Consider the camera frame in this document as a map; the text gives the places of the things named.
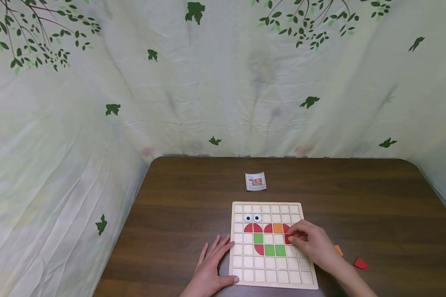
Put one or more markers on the person's left hand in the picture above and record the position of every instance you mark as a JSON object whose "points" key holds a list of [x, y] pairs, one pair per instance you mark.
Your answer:
{"points": [[210, 274]]}

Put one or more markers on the person's right hand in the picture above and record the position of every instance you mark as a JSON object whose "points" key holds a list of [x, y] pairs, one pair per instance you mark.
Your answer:
{"points": [[316, 245]]}

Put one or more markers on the red quarter circle tile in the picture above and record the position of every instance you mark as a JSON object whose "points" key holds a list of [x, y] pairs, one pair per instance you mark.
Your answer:
{"points": [[248, 228], [360, 263], [269, 229], [286, 239], [285, 227], [259, 248], [257, 228]]}

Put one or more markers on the wooden grid puzzle board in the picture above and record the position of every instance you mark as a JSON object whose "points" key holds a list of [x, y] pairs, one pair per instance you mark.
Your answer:
{"points": [[267, 270]]}

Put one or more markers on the person's left forearm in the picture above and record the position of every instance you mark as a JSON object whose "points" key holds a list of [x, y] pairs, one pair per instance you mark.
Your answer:
{"points": [[202, 294]]}

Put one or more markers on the person's right forearm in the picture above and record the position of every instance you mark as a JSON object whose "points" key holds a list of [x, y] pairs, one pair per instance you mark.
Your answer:
{"points": [[353, 284]]}

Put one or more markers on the orange square tile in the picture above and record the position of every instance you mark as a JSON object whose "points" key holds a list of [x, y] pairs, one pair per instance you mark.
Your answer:
{"points": [[278, 228], [338, 250]]}

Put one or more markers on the green square tile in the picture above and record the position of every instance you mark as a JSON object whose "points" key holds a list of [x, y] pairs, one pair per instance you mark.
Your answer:
{"points": [[258, 238], [280, 250], [270, 250]]}

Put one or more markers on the white eye tile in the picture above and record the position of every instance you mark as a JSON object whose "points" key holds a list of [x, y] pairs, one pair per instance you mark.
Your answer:
{"points": [[257, 218], [248, 218]]}

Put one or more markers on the small pattern card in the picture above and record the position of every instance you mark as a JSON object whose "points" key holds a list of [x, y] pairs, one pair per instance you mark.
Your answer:
{"points": [[255, 181]]}

